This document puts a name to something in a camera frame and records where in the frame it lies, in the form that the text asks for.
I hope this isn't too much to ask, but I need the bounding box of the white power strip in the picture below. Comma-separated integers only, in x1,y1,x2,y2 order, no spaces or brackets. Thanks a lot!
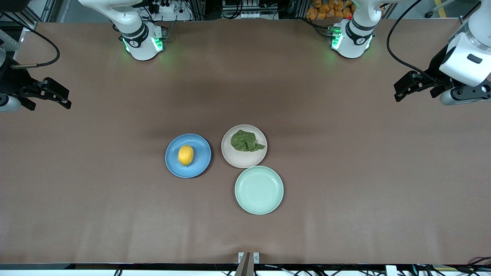
148,1,193,22

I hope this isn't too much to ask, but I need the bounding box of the beige plate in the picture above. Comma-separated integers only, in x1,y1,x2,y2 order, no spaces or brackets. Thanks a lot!
221,124,268,169

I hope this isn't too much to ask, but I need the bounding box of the pale green plate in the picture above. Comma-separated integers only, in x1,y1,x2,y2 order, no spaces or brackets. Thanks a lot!
234,166,285,215

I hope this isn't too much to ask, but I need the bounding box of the green lettuce leaf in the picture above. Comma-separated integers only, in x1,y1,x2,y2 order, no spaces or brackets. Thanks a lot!
231,130,266,153

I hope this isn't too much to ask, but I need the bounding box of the blue plate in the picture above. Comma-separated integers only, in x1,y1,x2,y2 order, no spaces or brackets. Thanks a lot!
165,133,212,179

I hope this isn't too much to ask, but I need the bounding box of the white electronic device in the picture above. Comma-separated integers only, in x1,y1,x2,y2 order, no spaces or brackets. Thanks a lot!
222,0,279,20

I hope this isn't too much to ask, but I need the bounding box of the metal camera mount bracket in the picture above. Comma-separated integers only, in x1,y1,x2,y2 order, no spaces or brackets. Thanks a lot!
235,251,260,276

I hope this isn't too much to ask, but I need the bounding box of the bag of orange items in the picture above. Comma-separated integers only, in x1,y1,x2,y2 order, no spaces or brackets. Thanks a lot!
306,0,355,20

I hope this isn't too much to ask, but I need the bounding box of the aluminium frame profile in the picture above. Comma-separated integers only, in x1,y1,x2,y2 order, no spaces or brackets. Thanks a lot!
460,0,484,23
21,0,54,32

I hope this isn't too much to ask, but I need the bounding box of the yellow lemon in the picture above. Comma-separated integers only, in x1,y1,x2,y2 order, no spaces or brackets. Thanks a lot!
178,145,194,166

